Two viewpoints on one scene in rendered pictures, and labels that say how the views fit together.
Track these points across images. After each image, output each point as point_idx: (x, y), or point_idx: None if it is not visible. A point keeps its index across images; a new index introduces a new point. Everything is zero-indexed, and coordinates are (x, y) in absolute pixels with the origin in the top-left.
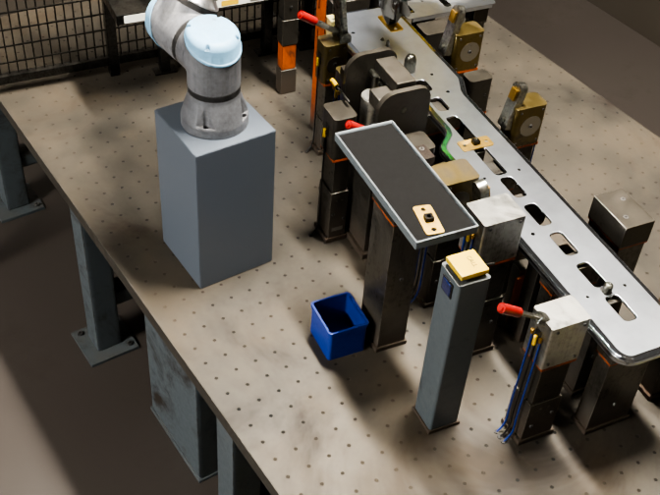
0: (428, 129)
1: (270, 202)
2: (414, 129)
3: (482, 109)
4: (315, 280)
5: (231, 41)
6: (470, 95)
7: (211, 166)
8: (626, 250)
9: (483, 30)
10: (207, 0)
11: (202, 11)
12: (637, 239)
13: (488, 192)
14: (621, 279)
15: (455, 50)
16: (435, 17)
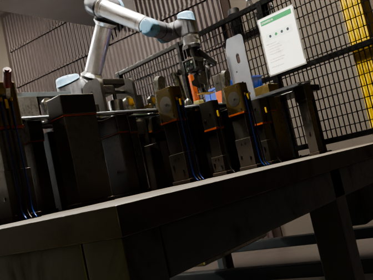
0: (155, 126)
1: None
2: (99, 105)
3: (212, 125)
4: None
5: (62, 76)
6: (201, 114)
7: None
8: (56, 124)
9: (237, 83)
10: (86, 73)
11: (82, 76)
12: (56, 111)
13: (43, 103)
14: None
15: (225, 99)
16: (260, 96)
